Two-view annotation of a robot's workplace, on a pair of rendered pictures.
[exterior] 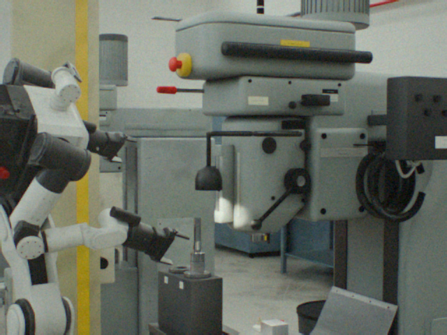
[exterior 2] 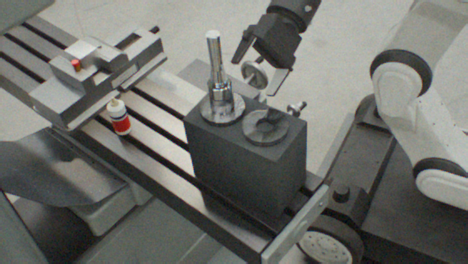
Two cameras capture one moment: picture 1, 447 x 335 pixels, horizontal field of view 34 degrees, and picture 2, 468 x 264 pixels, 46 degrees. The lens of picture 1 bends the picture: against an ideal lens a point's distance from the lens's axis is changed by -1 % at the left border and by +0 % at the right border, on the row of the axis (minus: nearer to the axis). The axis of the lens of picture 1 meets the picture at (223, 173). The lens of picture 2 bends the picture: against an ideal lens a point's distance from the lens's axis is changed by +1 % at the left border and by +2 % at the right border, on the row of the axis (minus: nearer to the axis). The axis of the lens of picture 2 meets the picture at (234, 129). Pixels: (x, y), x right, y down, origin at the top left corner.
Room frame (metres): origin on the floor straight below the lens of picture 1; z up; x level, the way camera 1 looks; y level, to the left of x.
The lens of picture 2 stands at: (3.10, -0.13, 1.90)
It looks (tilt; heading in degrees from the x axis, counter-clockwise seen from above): 48 degrees down; 163
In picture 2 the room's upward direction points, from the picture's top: 7 degrees counter-clockwise
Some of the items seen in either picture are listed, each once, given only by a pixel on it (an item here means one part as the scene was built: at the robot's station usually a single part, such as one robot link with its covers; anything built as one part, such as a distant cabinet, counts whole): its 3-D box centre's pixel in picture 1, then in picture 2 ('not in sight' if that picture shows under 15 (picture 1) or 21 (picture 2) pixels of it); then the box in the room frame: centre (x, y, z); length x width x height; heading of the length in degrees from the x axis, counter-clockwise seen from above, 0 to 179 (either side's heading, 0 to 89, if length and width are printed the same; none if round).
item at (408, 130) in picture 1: (427, 118); not in sight; (1.87, -0.52, 1.62); 0.20 x 0.09 x 0.21; 117
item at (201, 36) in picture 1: (265, 50); not in sight; (2.04, -0.11, 1.81); 0.47 x 0.26 x 0.16; 117
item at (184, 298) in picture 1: (189, 299); (246, 148); (2.40, 0.11, 1.03); 0.22 x 0.12 x 0.20; 34
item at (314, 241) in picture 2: not in sight; (328, 242); (2.40, 0.33, 0.50); 0.20 x 0.05 x 0.20; 40
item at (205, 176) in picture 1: (208, 177); not in sight; (1.91, 0.04, 1.46); 0.07 x 0.07 x 0.06
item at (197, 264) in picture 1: (197, 263); (221, 95); (2.36, 0.08, 1.16); 0.05 x 0.05 x 0.06
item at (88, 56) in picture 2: (274, 333); (83, 58); (1.96, -0.14, 1.04); 0.06 x 0.05 x 0.06; 29
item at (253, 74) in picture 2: not in sight; (247, 81); (1.80, 0.34, 0.63); 0.16 x 0.12 x 0.12; 117
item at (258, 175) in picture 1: (260, 173); not in sight; (2.03, -0.10, 1.47); 0.21 x 0.19 x 0.32; 27
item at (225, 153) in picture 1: (224, 183); not in sight; (1.98, 0.00, 1.45); 0.04 x 0.04 x 0.21; 27
